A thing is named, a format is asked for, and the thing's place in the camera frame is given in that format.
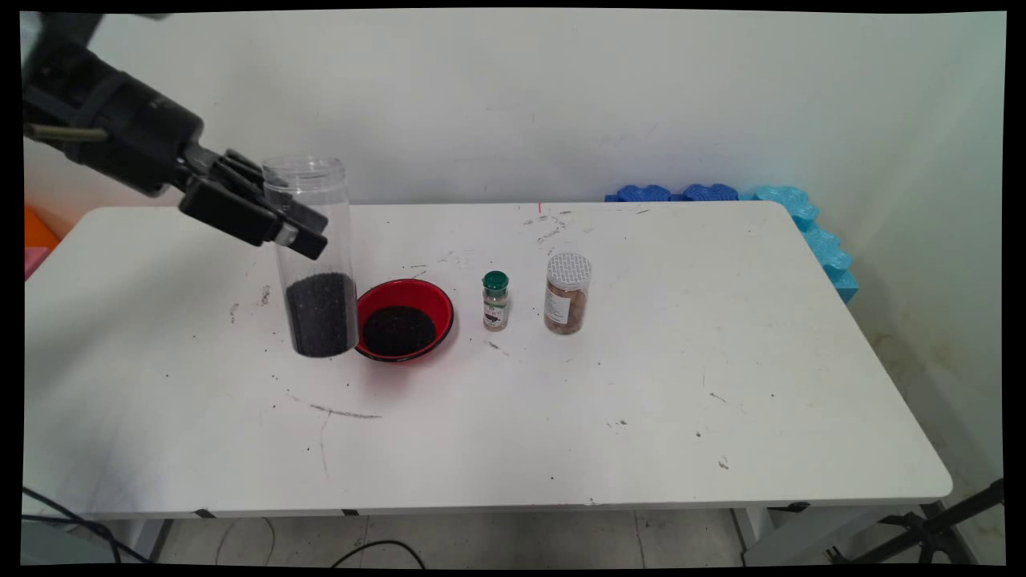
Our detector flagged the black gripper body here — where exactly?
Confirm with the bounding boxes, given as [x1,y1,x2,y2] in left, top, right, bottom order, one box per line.
[22,40,206,198]

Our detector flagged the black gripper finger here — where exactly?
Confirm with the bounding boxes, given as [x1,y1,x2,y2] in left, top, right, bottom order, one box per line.
[192,147,269,193]
[178,175,330,262]

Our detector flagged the clear jar with black seeds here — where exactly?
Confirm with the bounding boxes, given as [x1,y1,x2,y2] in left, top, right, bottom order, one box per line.
[262,155,359,359]

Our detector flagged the orange foam piece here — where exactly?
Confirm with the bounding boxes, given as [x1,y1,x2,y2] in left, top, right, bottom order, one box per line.
[24,205,62,251]

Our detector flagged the red bowl with black seeds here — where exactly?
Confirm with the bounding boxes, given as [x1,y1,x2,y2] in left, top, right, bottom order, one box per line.
[354,278,454,363]

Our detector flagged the green cap spice bottle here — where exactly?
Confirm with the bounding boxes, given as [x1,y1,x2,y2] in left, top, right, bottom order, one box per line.
[482,271,510,332]

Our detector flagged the white table leg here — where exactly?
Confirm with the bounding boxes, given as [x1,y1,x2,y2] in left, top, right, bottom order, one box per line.
[733,506,907,566]
[22,519,173,564]

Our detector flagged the silver lid jar brown contents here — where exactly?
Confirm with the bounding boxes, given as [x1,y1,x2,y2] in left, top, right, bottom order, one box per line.
[544,252,593,335]

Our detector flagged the light blue foam mat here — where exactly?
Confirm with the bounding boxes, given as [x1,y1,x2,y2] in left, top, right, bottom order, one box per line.
[739,185,860,304]

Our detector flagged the black tripod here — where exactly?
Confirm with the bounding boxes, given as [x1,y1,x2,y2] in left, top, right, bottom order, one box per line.
[826,478,1004,566]

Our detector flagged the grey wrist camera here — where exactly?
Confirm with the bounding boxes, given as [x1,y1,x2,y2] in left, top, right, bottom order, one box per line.
[22,11,169,49]

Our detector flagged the black hanging cable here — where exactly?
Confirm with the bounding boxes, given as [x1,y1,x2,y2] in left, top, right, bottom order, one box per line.
[22,486,131,564]

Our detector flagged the black looped floor cable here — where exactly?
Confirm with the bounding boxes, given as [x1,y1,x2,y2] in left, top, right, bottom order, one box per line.
[330,539,426,568]

